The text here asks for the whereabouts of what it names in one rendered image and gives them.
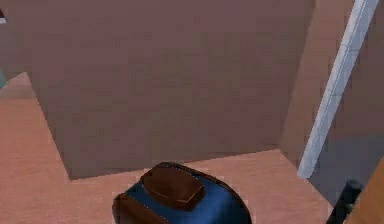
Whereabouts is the white door frame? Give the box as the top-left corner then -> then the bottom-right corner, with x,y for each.
296,0 -> 381,180

